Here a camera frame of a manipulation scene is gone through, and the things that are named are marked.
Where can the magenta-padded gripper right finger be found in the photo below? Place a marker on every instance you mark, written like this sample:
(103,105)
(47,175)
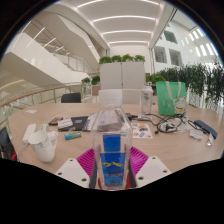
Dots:
(151,171)

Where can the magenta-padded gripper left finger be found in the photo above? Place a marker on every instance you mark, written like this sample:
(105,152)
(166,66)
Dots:
(73,173)

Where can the clear blue-labelled water bottle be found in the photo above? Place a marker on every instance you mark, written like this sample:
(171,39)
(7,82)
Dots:
(111,166)

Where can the small teal tube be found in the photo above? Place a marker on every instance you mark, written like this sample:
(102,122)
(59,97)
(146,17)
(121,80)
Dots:
(72,135)

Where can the white ceramic mug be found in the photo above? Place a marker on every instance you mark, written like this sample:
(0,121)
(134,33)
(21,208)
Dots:
(42,148)

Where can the colourful sticker sheet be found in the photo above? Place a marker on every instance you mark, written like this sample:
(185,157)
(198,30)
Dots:
(142,130)

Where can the white computer mouse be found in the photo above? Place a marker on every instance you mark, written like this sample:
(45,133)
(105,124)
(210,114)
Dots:
(53,134)

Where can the black folder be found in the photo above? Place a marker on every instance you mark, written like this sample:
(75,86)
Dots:
(81,123)

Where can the small grey-white oval device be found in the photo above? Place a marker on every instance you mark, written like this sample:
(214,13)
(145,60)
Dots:
(44,127)

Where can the small red-black box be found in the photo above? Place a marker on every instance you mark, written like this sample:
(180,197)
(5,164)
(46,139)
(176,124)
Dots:
(55,121)

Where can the small white packet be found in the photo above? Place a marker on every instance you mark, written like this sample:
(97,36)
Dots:
(210,140)

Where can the dark blue notebook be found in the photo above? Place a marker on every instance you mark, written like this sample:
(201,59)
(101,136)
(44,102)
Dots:
(205,129)

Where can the clear white-lidded shaker bottle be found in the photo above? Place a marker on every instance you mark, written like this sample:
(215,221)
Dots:
(146,101)

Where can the dark grey chair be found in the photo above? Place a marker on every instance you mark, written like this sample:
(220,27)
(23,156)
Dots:
(5,143)

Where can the green tote bag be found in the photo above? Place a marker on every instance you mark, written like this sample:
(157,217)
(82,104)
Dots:
(166,98)

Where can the white paper sheet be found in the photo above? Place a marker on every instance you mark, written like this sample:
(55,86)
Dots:
(31,111)

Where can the black chair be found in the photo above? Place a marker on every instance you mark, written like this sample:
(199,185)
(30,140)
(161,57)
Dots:
(71,97)

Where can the white chair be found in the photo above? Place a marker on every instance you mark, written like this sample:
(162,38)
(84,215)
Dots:
(131,96)

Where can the wood-railed glass balustrade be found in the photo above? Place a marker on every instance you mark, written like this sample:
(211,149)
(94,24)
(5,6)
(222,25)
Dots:
(33,96)

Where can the brown planter with plants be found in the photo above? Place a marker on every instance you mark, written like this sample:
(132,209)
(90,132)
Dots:
(95,83)

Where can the white plant-topped cabinet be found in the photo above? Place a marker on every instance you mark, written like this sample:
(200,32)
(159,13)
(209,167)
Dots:
(121,75)

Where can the green plant hedge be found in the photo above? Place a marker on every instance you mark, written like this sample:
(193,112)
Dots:
(200,80)

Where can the ceiling light strips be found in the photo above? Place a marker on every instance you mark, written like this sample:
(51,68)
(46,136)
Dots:
(123,18)

